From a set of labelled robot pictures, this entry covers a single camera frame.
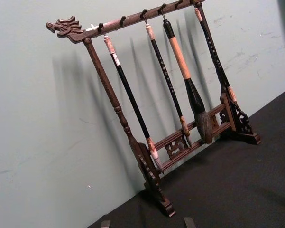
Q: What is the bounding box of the black table cloth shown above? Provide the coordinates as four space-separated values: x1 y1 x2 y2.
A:
86 86 285 228

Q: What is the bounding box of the black brush with white ends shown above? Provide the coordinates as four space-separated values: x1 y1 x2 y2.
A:
103 35 165 176

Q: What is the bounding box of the thin black brush brown ferrule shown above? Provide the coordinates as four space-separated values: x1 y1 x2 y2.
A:
145 23 193 148

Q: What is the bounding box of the black brush with pale cap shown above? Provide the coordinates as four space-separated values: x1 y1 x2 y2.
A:
194 8 239 105

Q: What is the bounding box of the carved dark wooden brush rack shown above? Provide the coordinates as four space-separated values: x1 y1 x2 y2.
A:
46 0 262 218

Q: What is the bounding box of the plain pale wall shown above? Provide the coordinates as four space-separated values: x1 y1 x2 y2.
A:
0 0 285 228

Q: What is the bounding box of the large tan handled brush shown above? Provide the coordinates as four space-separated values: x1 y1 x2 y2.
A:
162 19 214 145

